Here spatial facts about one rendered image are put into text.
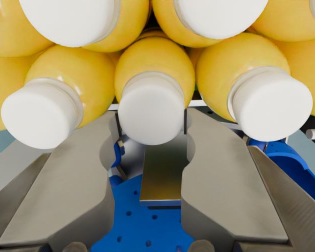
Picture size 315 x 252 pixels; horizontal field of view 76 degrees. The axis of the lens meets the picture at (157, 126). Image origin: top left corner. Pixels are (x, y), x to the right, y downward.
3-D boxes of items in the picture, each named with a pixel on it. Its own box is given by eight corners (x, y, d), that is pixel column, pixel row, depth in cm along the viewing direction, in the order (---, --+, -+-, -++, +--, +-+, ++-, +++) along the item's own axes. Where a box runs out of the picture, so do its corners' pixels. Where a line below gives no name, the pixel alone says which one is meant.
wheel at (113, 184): (120, 211, 31) (131, 204, 32) (115, 191, 29) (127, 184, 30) (107, 193, 34) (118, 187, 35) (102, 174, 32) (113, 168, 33)
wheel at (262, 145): (242, 165, 27) (257, 172, 26) (248, 138, 25) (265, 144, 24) (253, 149, 30) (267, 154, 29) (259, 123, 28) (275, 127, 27)
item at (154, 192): (148, 144, 32) (141, 216, 21) (146, 131, 30) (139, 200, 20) (212, 142, 31) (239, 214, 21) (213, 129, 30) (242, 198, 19)
